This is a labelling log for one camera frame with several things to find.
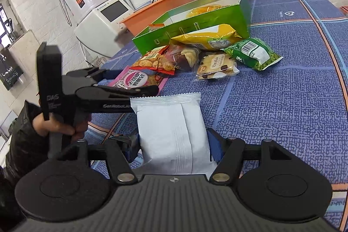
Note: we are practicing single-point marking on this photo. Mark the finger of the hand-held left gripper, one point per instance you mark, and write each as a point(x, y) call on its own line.
point(117, 92)
point(93, 75)

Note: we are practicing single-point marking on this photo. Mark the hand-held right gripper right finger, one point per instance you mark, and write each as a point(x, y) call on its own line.
point(216, 145)

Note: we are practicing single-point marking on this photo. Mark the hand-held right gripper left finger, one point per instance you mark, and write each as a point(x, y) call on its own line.
point(130, 147)

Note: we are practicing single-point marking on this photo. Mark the white snack packet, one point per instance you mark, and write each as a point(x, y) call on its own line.
point(171, 128)

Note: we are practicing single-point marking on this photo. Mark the green cardboard box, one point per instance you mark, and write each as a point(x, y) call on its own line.
point(190, 31)

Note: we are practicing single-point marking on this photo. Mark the person's left forearm black sleeve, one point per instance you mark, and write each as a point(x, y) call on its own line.
point(24, 139)

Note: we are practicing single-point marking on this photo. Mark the person's left hand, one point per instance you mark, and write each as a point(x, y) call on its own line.
point(62, 127)

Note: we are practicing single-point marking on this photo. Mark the pink snack packet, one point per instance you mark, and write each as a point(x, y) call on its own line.
point(133, 79)

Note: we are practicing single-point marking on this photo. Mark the white machine with screen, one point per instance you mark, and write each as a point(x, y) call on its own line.
point(100, 28)

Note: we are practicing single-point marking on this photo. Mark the red fried snack packet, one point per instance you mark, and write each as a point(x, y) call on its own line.
point(153, 60)

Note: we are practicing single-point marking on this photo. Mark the blue plaid tablecloth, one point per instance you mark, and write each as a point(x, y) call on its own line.
point(272, 101)

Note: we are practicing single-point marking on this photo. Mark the clear cookie packet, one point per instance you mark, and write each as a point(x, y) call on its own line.
point(216, 66)

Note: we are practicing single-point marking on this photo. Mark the clear pastry packet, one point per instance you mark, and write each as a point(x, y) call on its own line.
point(187, 56)

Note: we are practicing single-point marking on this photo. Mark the orange plastic bin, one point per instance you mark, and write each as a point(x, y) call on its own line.
point(152, 16)

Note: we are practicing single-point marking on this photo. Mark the green pea snack bag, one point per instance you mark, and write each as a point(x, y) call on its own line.
point(252, 54)

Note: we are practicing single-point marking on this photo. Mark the yellow chip bag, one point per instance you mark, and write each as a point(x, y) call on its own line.
point(209, 37)

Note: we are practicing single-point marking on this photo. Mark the yellow packet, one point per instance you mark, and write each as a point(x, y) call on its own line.
point(206, 9)

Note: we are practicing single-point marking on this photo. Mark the red object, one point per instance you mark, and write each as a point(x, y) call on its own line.
point(344, 10)

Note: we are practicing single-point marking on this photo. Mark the black wall board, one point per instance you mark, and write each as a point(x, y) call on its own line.
point(9, 71)

